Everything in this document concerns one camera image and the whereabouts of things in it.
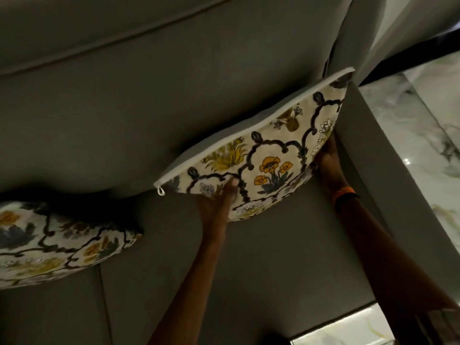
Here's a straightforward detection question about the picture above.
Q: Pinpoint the orange wristband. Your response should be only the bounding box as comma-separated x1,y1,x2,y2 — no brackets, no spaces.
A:
331,187,357,206

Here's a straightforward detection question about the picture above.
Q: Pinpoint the grey fabric sofa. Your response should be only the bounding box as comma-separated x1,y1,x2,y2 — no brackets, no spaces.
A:
0,0,460,345

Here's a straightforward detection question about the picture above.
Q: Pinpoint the floral patterned cushion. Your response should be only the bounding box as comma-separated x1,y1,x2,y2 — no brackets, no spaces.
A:
0,201,144,289

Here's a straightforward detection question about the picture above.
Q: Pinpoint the person's right forearm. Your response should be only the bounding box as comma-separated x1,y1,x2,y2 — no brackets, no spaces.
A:
336,195,460,345

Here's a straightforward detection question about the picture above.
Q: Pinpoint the person's left forearm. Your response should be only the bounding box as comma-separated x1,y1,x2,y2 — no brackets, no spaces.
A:
148,236,224,345

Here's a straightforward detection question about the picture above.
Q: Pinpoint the floral cushion with grey back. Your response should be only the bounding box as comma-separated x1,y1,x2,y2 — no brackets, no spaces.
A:
154,67,356,222

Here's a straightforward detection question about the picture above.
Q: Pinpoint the person's right hand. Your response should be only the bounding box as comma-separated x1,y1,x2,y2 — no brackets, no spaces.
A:
314,132,351,198

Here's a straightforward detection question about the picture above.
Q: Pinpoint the grey curtain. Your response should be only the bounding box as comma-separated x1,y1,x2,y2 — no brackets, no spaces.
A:
354,0,460,85

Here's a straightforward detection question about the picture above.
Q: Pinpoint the person's left hand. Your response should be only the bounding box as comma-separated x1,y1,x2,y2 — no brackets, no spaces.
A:
196,178,240,241

